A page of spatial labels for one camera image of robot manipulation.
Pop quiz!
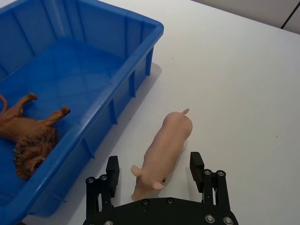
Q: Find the white table cloth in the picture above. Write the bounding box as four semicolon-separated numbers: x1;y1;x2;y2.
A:
22;0;300;225

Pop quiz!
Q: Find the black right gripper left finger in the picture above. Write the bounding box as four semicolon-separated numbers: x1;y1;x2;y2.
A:
85;156;120;218

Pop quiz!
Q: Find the brown toy lion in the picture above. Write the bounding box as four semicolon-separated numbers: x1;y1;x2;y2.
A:
0;92;71;180

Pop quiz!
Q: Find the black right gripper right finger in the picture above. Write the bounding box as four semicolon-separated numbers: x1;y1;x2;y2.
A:
189;151;231;208

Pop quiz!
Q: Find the blue plastic bin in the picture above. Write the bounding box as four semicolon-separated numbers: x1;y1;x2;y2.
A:
0;0;165;225

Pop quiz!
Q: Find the pink toy pig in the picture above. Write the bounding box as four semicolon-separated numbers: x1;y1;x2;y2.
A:
131;108;194;202

